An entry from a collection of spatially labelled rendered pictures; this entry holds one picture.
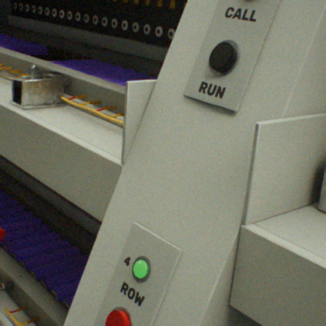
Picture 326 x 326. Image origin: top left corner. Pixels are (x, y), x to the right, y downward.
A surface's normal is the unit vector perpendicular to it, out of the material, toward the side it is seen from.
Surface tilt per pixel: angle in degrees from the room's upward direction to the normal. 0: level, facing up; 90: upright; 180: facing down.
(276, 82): 90
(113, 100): 112
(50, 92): 90
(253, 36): 90
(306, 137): 90
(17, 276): 22
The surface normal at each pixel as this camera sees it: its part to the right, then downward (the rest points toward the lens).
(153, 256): -0.68, -0.22
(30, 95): 0.64, 0.29
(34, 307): -0.76, 0.14
